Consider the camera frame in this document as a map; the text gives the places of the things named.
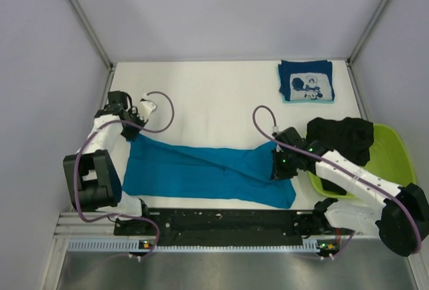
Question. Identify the aluminium corner frame post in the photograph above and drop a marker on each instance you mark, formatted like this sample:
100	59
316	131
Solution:
90	33
368	30

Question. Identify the navy cartoon print folded shirt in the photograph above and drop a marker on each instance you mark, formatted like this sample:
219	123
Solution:
306	80

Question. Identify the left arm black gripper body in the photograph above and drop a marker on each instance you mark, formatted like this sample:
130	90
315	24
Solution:
133	118

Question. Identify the teal blue t-shirt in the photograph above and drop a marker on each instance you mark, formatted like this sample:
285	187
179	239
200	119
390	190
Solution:
160	169

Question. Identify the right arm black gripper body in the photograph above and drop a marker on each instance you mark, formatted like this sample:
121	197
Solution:
283	166

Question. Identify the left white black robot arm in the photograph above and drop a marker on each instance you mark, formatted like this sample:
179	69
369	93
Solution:
92	180

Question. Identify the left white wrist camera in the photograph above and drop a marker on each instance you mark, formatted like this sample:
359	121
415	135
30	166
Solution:
146	107

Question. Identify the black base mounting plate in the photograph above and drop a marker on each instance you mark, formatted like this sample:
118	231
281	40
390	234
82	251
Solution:
226	227

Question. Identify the black t-shirt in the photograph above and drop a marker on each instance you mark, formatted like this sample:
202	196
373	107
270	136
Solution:
351	137

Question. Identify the lime green plastic basin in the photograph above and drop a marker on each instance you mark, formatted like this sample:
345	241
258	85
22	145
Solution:
388	157

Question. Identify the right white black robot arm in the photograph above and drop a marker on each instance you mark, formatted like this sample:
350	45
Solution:
397	215

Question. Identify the left aluminium corner frame post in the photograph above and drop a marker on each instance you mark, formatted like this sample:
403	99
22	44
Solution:
90	33

